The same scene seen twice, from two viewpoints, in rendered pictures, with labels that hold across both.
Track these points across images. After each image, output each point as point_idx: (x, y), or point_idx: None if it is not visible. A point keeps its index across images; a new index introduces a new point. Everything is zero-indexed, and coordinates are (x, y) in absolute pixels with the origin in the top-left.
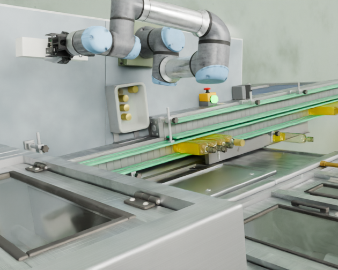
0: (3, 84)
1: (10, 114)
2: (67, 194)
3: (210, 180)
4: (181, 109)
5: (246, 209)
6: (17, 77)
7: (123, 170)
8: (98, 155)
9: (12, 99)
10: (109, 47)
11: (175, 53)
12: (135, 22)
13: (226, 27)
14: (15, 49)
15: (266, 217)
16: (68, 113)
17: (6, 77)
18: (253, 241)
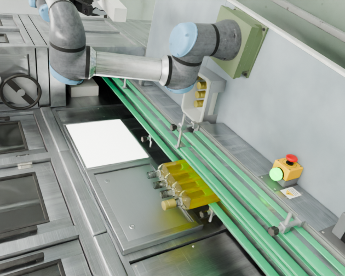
0: (161, 26)
1: (159, 48)
2: None
3: (136, 191)
4: (259, 150)
5: (58, 198)
6: (167, 25)
7: (156, 131)
8: (158, 108)
9: (162, 39)
10: (30, 5)
11: (174, 56)
12: (226, 10)
13: (53, 27)
14: (171, 3)
15: (31, 202)
16: None
17: (164, 21)
18: None
